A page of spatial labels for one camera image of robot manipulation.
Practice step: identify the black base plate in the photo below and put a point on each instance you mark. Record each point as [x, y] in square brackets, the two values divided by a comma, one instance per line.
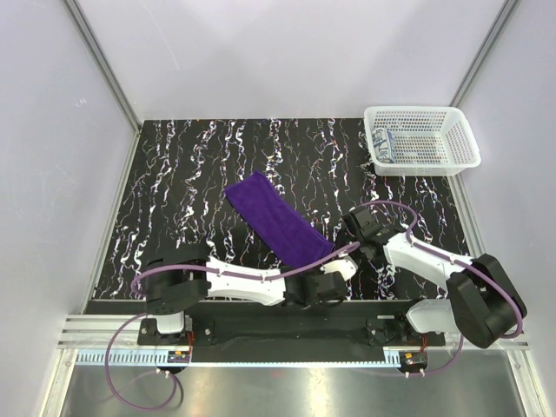
[374, 323]

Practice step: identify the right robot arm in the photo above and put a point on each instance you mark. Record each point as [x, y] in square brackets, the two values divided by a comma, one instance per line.
[482, 304]

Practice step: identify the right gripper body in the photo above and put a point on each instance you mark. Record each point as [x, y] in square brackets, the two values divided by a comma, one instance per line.
[360, 241]

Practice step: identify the blue white patterned towel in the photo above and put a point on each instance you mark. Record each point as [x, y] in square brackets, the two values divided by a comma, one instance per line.
[383, 144]

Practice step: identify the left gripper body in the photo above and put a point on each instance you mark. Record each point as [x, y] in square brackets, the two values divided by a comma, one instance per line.
[314, 271]

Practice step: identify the black marble pattern mat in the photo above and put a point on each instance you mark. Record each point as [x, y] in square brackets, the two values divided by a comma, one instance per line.
[175, 191]

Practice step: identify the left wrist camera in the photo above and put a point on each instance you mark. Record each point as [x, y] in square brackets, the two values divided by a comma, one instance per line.
[346, 266]

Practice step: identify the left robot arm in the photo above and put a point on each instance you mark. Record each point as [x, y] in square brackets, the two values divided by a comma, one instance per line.
[170, 290]

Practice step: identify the white plastic basket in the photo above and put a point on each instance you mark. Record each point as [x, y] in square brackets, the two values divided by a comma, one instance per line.
[428, 140]

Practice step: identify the purple towel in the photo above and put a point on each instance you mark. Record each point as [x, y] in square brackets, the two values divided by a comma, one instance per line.
[292, 238]

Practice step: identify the aluminium frame rail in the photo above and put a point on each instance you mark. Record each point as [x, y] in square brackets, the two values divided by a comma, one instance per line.
[89, 330]

